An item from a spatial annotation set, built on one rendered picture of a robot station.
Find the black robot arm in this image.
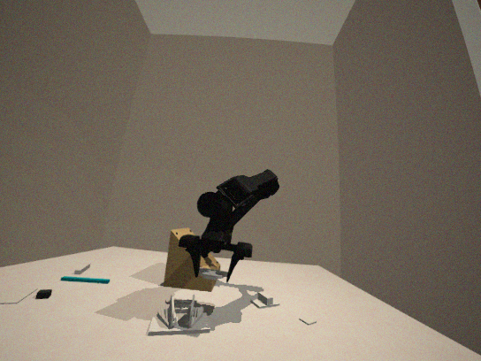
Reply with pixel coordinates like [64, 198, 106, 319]
[197, 169, 279, 258]

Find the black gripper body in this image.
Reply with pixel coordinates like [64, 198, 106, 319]
[179, 218, 253, 257]

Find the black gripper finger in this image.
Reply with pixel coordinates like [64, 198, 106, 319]
[186, 247, 202, 278]
[226, 253, 244, 283]

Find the teal flat bar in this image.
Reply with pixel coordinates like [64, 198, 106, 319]
[61, 276, 110, 284]

